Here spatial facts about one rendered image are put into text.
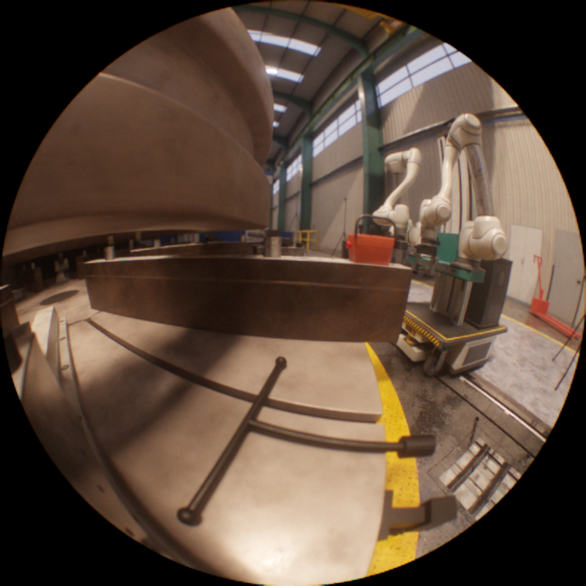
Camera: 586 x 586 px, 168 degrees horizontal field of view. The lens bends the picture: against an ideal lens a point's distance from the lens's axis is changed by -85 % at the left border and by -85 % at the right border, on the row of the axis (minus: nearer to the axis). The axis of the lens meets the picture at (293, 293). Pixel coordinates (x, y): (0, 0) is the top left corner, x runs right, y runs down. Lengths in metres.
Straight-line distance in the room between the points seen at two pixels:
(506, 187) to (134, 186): 7.45
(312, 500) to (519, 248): 6.31
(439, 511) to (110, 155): 0.91
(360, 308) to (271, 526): 0.85
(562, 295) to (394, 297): 6.16
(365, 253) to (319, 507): 0.87
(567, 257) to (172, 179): 6.95
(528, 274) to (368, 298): 5.68
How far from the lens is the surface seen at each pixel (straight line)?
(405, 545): 0.88
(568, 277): 6.76
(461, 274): 1.26
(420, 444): 0.58
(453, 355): 1.48
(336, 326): 0.93
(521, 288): 6.31
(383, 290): 0.93
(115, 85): 0.48
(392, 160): 1.75
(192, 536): 0.51
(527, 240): 6.34
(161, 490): 0.55
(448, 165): 1.28
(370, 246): 0.88
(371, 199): 10.09
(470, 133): 1.22
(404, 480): 0.93
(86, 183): 0.38
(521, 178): 7.37
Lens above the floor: 0.79
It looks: 17 degrees down
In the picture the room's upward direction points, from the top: 2 degrees clockwise
